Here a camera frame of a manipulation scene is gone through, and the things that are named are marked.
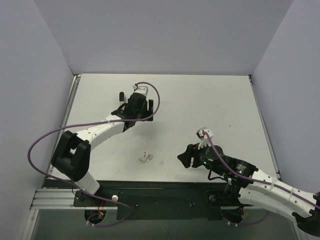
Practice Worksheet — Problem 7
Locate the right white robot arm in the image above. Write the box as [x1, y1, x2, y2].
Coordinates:
[177, 144, 320, 237]

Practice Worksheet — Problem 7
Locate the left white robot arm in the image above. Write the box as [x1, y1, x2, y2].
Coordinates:
[51, 93, 154, 206]

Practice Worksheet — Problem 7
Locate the printed staple box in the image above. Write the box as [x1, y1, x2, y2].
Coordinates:
[139, 152, 150, 163]

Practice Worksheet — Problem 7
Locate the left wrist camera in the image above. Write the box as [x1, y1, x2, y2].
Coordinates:
[133, 84, 149, 97]

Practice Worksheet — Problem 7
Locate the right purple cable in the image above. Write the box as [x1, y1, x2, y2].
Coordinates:
[203, 130, 320, 227]

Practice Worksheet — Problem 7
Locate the purple cable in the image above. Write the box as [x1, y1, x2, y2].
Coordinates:
[27, 81, 161, 228]
[203, 130, 320, 227]

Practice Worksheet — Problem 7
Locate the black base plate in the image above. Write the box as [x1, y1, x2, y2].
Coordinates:
[42, 178, 276, 222]

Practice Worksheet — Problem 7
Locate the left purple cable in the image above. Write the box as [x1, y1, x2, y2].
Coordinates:
[27, 81, 161, 228]

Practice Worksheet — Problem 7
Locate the aluminium frame rail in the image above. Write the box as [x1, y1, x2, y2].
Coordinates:
[29, 188, 118, 210]

